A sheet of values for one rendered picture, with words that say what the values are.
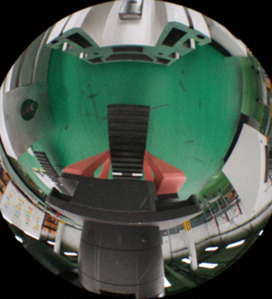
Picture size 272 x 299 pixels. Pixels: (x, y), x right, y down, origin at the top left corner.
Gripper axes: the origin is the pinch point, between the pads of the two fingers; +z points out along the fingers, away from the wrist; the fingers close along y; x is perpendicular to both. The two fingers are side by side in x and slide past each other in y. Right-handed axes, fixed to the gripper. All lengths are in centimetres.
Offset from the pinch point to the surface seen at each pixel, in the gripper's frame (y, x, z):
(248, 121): -33.6, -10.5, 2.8
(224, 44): -13.0, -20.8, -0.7
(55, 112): 13.0, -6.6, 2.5
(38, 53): 15.2, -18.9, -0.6
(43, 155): 17.2, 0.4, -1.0
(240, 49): -14.6, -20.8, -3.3
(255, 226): -792, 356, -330
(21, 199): 272, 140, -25
